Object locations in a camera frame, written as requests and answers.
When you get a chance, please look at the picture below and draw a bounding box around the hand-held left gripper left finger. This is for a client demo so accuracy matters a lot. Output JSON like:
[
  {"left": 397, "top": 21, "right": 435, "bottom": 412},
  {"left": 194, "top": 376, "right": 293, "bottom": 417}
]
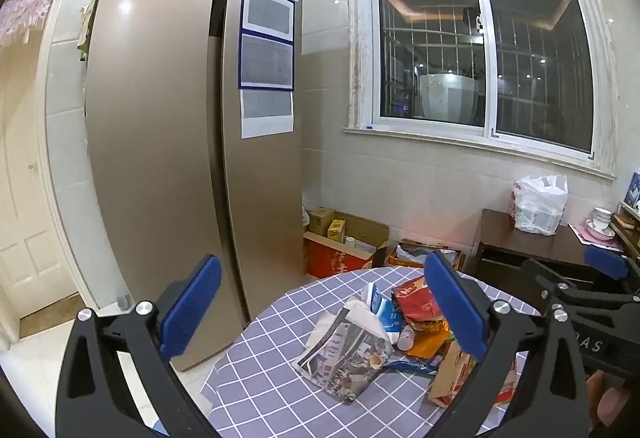
[{"left": 54, "top": 254, "right": 223, "bottom": 438}]

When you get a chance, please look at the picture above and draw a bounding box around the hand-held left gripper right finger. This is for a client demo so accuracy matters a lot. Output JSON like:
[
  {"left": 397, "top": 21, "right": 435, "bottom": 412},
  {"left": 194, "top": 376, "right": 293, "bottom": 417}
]
[{"left": 423, "top": 250, "right": 591, "bottom": 438}]

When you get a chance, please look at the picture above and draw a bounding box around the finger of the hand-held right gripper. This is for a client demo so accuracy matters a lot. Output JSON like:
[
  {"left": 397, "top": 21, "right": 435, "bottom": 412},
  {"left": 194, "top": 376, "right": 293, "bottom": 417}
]
[
  {"left": 584, "top": 244, "right": 640, "bottom": 295},
  {"left": 521, "top": 258, "right": 581, "bottom": 304}
]

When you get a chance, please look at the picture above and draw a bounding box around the red snack bag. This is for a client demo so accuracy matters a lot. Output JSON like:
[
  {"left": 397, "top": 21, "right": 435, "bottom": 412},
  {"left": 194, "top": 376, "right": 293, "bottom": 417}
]
[{"left": 390, "top": 275, "right": 446, "bottom": 331}]

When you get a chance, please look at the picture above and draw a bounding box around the orange packet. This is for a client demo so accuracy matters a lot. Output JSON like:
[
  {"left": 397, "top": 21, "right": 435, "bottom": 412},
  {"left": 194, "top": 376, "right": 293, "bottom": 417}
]
[{"left": 405, "top": 321, "right": 453, "bottom": 361}]

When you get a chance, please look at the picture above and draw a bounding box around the brown paper box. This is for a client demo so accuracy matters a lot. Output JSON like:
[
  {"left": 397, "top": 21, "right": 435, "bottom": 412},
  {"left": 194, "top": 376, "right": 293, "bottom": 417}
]
[{"left": 426, "top": 338, "right": 518, "bottom": 409}]

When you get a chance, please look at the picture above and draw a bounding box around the dark blue wrapper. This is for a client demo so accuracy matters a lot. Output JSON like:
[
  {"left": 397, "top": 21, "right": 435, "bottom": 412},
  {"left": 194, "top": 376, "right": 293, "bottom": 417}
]
[{"left": 382, "top": 358, "right": 441, "bottom": 375}]

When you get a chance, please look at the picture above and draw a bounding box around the blue and white packet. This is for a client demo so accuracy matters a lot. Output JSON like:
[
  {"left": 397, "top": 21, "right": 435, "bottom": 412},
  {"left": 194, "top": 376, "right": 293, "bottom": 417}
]
[{"left": 361, "top": 282, "right": 406, "bottom": 334}]

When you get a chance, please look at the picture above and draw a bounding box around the newspaper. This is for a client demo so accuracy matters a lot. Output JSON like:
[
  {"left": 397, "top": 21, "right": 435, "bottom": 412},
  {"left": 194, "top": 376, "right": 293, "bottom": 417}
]
[{"left": 292, "top": 298, "right": 396, "bottom": 403}]

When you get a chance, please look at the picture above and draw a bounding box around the person's right hand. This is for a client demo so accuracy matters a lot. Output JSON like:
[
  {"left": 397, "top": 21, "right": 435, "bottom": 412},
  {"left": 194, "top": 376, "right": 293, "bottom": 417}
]
[{"left": 585, "top": 365, "right": 636, "bottom": 438}]

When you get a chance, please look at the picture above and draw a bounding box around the pink place mat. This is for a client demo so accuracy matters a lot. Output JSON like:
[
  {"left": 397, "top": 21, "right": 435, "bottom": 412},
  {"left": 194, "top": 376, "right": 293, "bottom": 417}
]
[{"left": 567, "top": 222, "right": 623, "bottom": 249}]

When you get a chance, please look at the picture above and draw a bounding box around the stack of porcelain bowls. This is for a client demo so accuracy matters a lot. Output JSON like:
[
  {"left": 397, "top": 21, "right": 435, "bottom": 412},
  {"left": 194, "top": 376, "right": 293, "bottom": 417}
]
[{"left": 582, "top": 207, "right": 617, "bottom": 241}]

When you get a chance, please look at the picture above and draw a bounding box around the wooden rack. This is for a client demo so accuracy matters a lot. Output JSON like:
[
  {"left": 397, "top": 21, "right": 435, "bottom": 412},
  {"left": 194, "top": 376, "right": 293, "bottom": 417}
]
[{"left": 612, "top": 171, "right": 640, "bottom": 259}]

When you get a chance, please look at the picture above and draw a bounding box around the dark wooden cabinet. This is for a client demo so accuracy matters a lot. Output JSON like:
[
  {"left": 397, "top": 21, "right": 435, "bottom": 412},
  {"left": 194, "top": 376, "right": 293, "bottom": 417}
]
[{"left": 470, "top": 208, "right": 626, "bottom": 286}]

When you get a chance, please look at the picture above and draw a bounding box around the grey plastic bag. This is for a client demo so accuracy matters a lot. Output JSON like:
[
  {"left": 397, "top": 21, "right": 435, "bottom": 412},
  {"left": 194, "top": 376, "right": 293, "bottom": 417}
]
[{"left": 397, "top": 242, "right": 461, "bottom": 266}]

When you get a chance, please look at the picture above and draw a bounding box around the white plastic bag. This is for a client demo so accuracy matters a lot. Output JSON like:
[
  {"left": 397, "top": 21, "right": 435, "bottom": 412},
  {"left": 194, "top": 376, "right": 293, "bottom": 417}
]
[{"left": 510, "top": 175, "right": 569, "bottom": 236}]

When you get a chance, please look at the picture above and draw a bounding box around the orange cardboard box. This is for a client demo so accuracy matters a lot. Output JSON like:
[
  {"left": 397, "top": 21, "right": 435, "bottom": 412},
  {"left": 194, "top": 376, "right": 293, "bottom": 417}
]
[{"left": 385, "top": 238, "right": 466, "bottom": 271}]

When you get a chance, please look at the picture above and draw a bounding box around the purple checked tablecloth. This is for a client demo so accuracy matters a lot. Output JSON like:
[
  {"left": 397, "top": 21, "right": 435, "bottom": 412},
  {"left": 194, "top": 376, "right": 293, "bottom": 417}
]
[{"left": 200, "top": 265, "right": 551, "bottom": 438}]

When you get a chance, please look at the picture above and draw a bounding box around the red cardboard box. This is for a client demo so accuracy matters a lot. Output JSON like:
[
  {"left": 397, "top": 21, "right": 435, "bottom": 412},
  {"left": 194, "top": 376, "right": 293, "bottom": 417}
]
[{"left": 302, "top": 213, "right": 392, "bottom": 280}]

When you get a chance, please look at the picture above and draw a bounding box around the brown doormat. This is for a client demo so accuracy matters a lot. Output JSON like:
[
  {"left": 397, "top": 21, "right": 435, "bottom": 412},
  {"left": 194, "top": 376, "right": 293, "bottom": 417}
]
[{"left": 17, "top": 293, "right": 91, "bottom": 339}]

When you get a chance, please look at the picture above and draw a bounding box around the small brown carton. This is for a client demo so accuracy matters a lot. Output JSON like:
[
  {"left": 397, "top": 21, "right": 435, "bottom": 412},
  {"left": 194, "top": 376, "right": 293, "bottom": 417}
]
[{"left": 307, "top": 208, "right": 335, "bottom": 234}]

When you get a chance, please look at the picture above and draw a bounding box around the white framed window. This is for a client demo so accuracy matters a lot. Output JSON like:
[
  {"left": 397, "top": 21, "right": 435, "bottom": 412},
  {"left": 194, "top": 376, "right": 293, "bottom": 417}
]
[{"left": 342, "top": 0, "right": 621, "bottom": 181}]

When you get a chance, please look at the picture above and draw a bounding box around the beige two-door refrigerator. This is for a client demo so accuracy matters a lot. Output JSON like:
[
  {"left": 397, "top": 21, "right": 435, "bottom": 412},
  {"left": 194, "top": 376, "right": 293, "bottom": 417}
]
[{"left": 82, "top": 0, "right": 306, "bottom": 373}]

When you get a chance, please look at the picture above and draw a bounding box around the white panel door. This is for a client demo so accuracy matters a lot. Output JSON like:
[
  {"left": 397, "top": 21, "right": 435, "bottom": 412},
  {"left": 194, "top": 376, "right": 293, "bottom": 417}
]
[{"left": 0, "top": 43, "right": 76, "bottom": 321}]

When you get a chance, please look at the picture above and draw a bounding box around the white water tank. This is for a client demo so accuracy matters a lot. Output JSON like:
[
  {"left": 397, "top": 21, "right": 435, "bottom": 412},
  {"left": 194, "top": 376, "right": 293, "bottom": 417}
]
[{"left": 417, "top": 73, "right": 476, "bottom": 124}]

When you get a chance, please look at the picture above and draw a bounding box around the plain white paper sheet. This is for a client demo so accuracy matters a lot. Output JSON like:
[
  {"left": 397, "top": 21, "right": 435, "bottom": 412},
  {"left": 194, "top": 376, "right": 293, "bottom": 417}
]
[{"left": 241, "top": 88, "right": 295, "bottom": 139}]

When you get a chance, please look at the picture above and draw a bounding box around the blue-framed paper sheet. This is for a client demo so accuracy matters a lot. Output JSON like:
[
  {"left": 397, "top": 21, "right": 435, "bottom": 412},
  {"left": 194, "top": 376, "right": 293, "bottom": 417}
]
[
  {"left": 241, "top": 0, "right": 296, "bottom": 38},
  {"left": 239, "top": 33, "right": 295, "bottom": 92}
]

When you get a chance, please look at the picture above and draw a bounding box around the hanging rag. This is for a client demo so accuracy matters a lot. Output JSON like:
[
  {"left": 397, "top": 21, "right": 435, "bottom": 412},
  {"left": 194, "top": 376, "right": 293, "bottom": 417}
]
[{"left": 75, "top": 0, "right": 98, "bottom": 62}]

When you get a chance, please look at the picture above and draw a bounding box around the pink lace curtain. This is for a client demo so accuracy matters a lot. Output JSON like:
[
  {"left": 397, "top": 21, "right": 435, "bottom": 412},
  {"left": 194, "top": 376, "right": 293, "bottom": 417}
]
[{"left": 0, "top": 0, "right": 56, "bottom": 46}]

